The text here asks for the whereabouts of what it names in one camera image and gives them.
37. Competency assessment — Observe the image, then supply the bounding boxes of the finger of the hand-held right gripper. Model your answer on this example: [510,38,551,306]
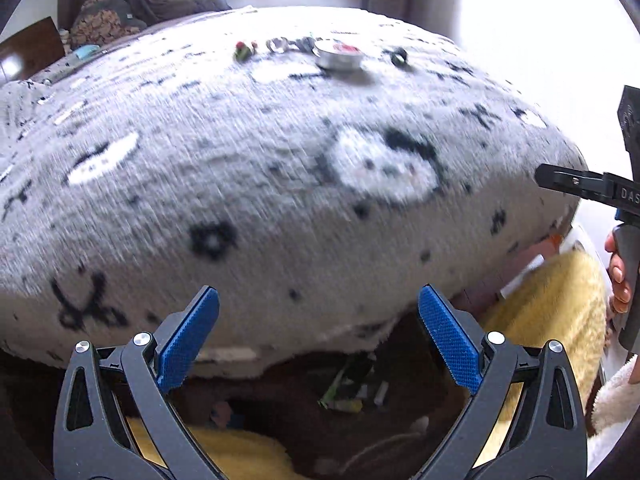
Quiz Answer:
[617,85,640,173]
[534,162,621,207]

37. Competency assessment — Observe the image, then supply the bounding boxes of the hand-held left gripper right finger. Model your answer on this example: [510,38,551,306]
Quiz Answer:
[415,284,588,480]

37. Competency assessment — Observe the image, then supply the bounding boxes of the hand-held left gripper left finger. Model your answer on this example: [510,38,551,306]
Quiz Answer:
[52,285,226,480]

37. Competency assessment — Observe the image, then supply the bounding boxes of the green sachet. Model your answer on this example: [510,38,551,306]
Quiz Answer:
[320,360,373,408]

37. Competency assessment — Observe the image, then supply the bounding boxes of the round tin pink lid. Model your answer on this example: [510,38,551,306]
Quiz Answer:
[313,40,363,71]

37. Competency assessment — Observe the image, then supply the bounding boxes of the person's right hand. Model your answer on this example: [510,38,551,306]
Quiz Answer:
[605,232,633,316]

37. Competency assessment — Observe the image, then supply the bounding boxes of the small orange blue packet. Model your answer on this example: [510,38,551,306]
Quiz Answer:
[210,400,246,428]

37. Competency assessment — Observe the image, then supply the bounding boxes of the yellow fleece cloth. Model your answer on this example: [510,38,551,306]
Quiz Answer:
[127,250,608,480]

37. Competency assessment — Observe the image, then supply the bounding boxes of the grey cat print blanket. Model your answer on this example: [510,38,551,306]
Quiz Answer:
[0,6,586,376]

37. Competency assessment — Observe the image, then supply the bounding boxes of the dark wooden headboard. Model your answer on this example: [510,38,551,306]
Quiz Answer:
[0,16,66,83]

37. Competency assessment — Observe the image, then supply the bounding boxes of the brown patterned cushion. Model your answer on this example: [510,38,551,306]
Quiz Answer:
[70,0,146,48]

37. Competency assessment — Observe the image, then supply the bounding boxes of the dark brown cloth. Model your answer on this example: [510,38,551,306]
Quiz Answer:
[145,0,233,23]

